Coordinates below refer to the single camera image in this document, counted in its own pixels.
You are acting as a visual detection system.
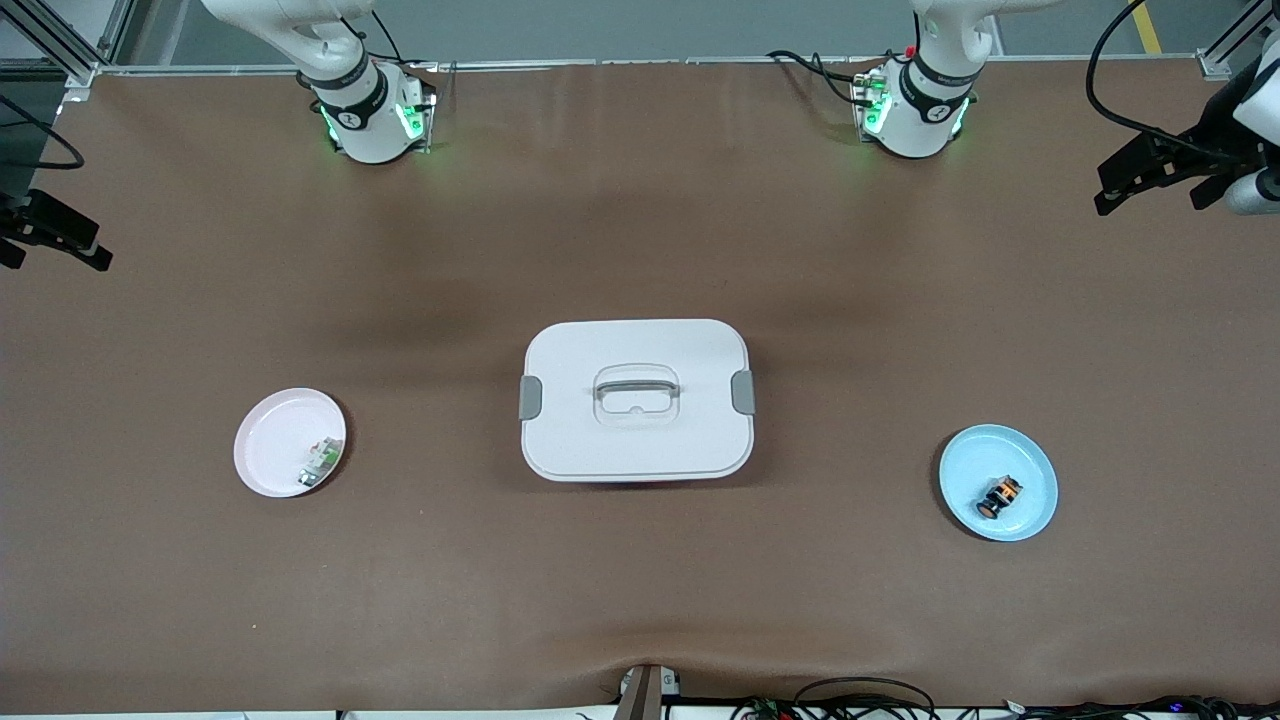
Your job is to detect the orange and black switch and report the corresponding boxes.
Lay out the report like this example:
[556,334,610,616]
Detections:
[977,476,1024,521]

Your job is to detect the pink round plate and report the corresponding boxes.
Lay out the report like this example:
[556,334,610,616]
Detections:
[233,388,348,499]

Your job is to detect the light blue round plate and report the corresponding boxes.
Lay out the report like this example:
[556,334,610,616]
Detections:
[938,424,1059,543]

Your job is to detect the green and white small component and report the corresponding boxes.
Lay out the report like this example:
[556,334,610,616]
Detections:
[298,437,344,489]

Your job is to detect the white lidded storage box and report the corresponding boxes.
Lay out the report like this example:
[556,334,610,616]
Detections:
[519,319,757,483]

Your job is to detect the aluminium frame post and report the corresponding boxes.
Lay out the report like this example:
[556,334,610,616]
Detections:
[0,0,136,101]
[1197,0,1280,81]

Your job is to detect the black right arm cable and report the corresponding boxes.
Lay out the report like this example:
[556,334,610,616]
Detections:
[0,95,86,171]

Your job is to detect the black base cable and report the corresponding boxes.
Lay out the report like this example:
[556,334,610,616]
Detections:
[765,48,876,106]

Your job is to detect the tangled black cables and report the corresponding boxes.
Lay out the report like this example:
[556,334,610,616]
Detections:
[730,677,1280,720]

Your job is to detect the camera stand post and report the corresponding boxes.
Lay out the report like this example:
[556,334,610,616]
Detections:
[615,663,681,720]

